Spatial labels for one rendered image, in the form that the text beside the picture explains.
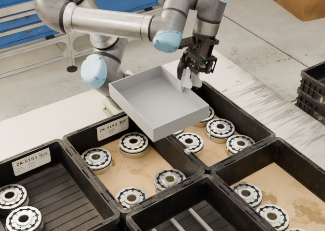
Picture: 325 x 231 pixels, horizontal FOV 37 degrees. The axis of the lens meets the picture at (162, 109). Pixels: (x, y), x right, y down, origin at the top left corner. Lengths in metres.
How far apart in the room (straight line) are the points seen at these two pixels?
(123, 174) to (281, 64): 2.39
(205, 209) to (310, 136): 0.69
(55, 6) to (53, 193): 0.58
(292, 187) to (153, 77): 0.58
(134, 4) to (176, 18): 2.34
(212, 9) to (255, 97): 0.85
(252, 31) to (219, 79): 1.95
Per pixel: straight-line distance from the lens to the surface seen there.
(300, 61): 3.89
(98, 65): 1.83
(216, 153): 1.71
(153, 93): 1.61
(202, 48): 1.48
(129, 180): 1.61
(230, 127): 1.78
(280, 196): 1.61
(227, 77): 2.33
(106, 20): 1.44
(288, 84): 3.61
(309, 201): 1.62
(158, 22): 1.39
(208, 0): 1.43
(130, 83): 1.63
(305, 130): 2.08
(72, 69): 3.67
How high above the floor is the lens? 1.99
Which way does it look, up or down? 38 degrees down
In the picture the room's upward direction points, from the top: 1 degrees clockwise
